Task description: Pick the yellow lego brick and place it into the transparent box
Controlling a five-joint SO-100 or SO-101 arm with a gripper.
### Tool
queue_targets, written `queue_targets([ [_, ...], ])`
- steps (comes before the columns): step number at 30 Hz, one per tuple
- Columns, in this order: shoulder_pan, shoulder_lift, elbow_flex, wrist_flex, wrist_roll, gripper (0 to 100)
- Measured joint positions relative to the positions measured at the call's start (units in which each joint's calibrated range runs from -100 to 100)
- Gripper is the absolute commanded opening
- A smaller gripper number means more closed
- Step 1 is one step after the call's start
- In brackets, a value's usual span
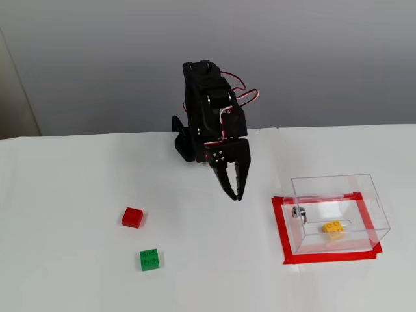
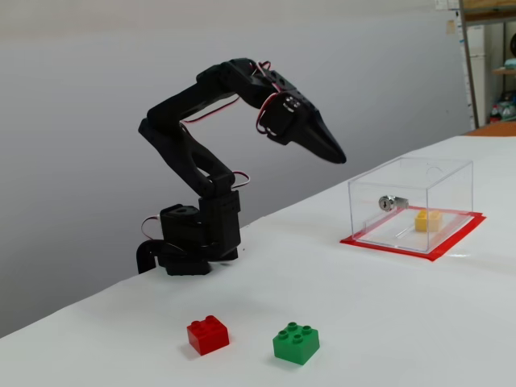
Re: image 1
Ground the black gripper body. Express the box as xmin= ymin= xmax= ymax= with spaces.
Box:
xmin=205 ymin=109 xmax=252 ymax=165

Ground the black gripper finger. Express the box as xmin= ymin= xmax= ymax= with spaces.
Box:
xmin=228 ymin=160 xmax=252 ymax=203
xmin=209 ymin=149 xmax=238 ymax=201

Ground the yellow lego brick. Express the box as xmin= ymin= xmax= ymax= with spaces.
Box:
xmin=322 ymin=220 xmax=346 ymax=241

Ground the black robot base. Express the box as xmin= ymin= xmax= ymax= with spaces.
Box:
xmin=171 ymin=116 xmax=198 ymax=163

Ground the metal box lock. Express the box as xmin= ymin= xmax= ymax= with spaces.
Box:
xmin=291 ymin=205 xmax=309 ymax=225

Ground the red lego brick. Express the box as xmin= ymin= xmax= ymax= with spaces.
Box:
xmin=122 ymin=207 xmax=145 ymax=229

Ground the green lego brick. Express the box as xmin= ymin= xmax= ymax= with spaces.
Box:
xmin=140 ymin=248 xmax=161 ymax=272

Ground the transparent plastic box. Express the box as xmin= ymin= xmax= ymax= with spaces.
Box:
xmin=281 ymin=174 xmax=391 ymax=255

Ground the red tape frame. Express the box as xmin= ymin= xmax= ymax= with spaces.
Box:
xmin=271 ymin=191 xmax=384 ymax=266

